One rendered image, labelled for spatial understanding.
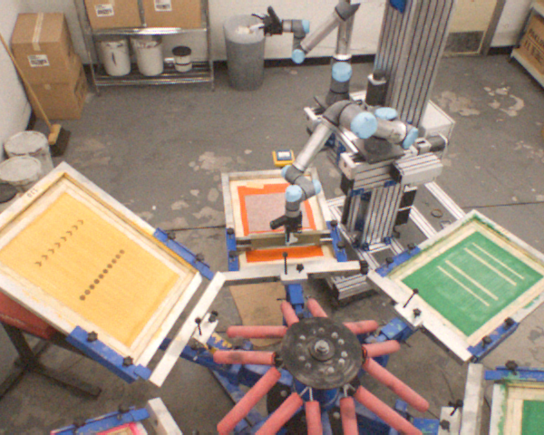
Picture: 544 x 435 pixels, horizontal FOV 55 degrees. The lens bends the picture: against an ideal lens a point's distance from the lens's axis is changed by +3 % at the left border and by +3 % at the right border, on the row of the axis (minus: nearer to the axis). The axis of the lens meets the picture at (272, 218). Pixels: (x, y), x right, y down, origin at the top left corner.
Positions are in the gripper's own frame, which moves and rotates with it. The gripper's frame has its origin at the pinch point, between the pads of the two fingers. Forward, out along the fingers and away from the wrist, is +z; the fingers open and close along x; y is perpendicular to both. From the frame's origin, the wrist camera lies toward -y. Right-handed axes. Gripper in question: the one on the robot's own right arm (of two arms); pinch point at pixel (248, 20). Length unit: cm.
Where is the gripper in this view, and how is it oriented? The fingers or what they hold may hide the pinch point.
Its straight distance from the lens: 324.9
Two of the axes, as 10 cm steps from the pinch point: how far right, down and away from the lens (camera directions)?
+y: -0.2, 6.1, 7.9
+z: -10.0, -0.6, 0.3
